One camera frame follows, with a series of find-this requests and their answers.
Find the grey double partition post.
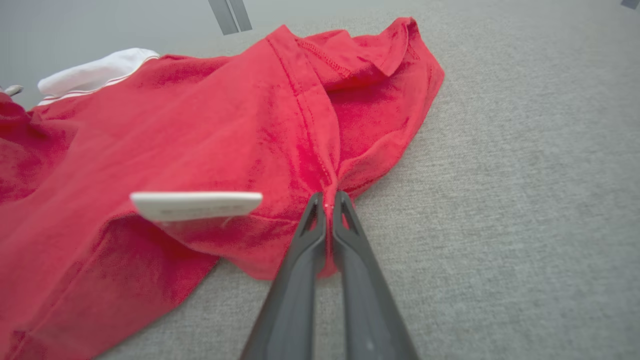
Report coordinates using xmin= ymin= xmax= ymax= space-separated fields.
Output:
xmin=207 ymin=0 xmax=253 ymax=36

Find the red white basketball jersey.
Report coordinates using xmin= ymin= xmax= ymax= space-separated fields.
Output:
xmin=0 ymin=16 xmax=446 ymax=360

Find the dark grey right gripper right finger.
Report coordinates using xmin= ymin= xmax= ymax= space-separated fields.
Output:
xmin=332 ymin=190 xmax=419 ymax=360

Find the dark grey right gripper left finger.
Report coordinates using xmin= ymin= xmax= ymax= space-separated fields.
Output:
xmin=240 ymin=191 xmax=329 ymax=360

